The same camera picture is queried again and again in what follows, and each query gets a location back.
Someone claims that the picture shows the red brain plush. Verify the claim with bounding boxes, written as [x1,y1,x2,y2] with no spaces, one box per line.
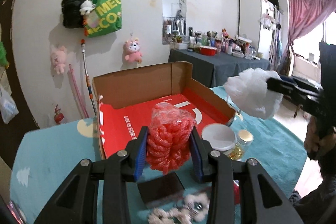
[234,181,240,205]

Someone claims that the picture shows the white mesh bath pouf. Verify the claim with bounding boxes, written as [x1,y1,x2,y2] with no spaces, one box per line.
[224,68,283,120]

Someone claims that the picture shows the red mesh bath pouf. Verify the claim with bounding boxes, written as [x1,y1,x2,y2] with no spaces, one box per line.
[146,102,197,175]

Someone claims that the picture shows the white knitted scrunchie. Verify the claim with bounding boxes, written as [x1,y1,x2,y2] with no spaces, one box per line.
[147,207,192,224]

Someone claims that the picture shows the right hand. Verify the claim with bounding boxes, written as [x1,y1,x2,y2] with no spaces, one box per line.
[303,116,335,160]

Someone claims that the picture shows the teal plush table cover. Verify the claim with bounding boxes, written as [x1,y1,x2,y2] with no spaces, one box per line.
[10,85,308,224]

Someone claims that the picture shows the white fluffy scrunchie with bow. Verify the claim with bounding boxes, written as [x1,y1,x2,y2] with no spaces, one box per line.
[183,193,210,222]

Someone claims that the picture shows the glass jar gold capsules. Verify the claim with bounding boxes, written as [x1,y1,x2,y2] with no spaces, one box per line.
[228,130,254,160]

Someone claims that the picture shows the glass jar dark tea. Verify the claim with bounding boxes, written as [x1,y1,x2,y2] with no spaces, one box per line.
[202,123,236,152]

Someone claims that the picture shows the black glossy box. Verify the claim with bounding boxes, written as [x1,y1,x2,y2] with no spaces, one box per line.
[137,172,185,209]

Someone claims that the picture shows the pink curtain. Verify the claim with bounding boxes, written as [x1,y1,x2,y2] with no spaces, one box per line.
[278,0,335,76]

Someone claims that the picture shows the dark grey covered side table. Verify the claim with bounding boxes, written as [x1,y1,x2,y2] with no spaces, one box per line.
[168,49,270,88]

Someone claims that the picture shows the pink hanger stick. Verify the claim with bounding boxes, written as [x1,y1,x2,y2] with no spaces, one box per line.
[68,64,89,118]

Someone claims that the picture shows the red cardboard box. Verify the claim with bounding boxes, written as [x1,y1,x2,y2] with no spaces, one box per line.
[92,61,236,159]

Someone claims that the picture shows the white wardrobe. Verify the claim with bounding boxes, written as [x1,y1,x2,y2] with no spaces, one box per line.
[238,0,277,60]

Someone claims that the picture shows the red basin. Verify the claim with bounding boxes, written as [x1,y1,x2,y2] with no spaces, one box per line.
[199,46,218,56]

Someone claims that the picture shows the mop pole orange grip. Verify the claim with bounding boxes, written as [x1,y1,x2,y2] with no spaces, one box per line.
[80,39,97,116]

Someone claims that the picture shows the pink plush toy left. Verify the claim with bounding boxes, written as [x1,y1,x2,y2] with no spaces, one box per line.
[50,46,67,75]

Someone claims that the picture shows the pink plush toy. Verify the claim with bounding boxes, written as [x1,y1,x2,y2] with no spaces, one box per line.
[123,38,143,64]
[50,46,67,75]

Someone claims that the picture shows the pink plush toy centre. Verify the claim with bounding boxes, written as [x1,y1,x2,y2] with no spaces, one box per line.
[123,38,143,64]

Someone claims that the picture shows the green tote bag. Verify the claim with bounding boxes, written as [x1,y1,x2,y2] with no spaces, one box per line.
[83,0,122,38]

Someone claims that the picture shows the wall mirror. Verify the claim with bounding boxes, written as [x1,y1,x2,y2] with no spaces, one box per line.
[162,0,187,45]

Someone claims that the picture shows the black bag on wall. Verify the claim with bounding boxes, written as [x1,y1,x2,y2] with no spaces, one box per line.
[61,0,85,28]

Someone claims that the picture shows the white panda plush keychain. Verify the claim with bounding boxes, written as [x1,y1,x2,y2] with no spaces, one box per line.
[79,0,95,16]

